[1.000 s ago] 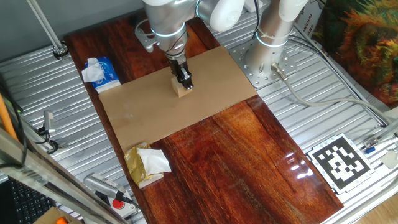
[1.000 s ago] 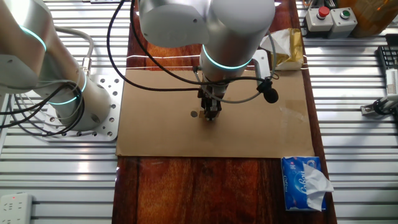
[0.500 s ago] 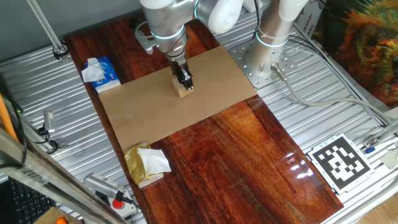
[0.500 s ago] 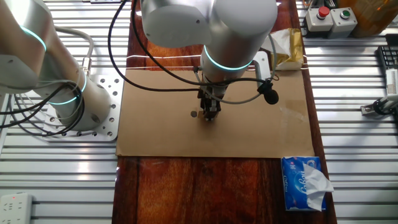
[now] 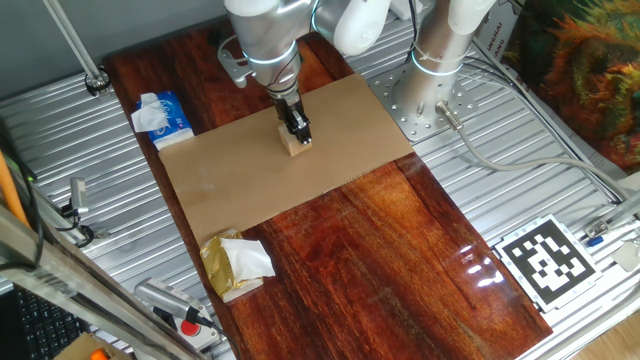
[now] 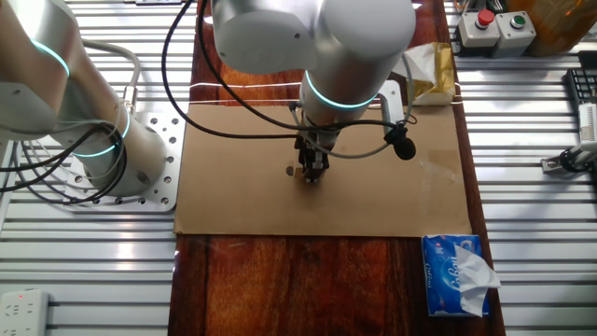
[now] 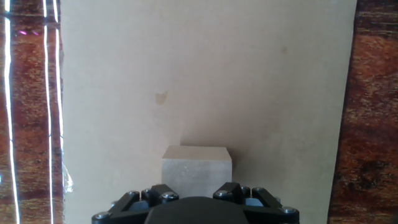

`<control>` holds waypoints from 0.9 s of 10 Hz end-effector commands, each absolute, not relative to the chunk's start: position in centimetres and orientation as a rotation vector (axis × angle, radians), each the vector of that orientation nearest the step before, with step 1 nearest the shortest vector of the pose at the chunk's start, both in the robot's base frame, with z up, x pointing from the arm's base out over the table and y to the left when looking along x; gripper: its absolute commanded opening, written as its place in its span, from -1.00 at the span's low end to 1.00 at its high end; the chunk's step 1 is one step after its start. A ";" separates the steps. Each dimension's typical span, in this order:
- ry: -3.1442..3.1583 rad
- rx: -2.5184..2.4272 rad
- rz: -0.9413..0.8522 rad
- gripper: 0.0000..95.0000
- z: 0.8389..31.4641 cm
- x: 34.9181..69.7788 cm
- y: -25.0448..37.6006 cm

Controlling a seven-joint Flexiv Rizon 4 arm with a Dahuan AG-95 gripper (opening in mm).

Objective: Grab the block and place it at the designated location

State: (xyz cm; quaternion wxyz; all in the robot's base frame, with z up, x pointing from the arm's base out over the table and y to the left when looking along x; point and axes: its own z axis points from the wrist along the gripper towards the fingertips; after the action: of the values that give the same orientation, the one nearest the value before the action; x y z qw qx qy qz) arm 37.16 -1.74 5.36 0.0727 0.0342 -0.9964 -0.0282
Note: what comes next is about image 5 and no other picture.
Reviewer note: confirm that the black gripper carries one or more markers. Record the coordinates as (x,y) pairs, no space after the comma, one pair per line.
(289,107)

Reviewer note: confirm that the light wooden block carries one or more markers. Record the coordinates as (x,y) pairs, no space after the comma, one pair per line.
(292,147)

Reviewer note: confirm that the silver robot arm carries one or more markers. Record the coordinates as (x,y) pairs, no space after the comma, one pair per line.
(270,35)

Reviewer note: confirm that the brown cardboard sheet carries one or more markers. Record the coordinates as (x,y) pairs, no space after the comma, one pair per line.
(240,180)

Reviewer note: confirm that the blue tissue pack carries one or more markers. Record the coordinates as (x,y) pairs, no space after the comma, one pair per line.
(172,122)

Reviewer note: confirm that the dark red wooden board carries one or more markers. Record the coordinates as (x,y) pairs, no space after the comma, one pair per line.
(375,250)

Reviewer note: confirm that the gold tissue pack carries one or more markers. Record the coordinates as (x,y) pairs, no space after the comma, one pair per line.
(220,265)

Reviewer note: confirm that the white printed carton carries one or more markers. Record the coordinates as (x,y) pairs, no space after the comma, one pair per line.
(495,30)

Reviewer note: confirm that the red emergency button box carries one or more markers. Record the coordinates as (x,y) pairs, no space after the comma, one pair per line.
(190,328)

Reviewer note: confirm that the silver metal pole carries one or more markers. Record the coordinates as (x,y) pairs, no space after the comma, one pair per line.
(74,41)

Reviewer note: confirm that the black white marker board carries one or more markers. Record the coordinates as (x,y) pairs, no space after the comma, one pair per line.
(545,265)

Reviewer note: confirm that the orange pole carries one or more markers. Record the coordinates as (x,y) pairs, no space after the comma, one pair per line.
(10,190)

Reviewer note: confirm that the colourful printed poster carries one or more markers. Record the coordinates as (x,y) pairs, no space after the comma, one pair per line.
(585,75)

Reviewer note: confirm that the brown cardboard box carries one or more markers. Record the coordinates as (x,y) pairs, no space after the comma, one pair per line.
(80,350)

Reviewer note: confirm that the black keyboard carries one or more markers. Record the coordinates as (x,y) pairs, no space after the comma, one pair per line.
(45,325)

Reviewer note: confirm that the white card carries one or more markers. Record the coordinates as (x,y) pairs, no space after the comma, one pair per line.
(627,256)

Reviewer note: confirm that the silver mounting bracket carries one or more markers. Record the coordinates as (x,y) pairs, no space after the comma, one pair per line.
(231,67)

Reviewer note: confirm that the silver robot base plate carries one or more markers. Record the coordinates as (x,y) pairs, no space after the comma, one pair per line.
(415,131)

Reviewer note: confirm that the silver camera with vents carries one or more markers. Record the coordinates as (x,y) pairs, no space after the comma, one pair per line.
(165,297)

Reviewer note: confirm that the silver camera on bracket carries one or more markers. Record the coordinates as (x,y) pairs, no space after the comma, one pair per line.
(78,195)

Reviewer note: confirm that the aluminium frame bar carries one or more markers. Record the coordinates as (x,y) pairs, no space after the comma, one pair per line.
(75,292)

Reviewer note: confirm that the small metal bracket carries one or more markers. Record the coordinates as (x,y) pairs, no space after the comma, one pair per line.
(596,229)

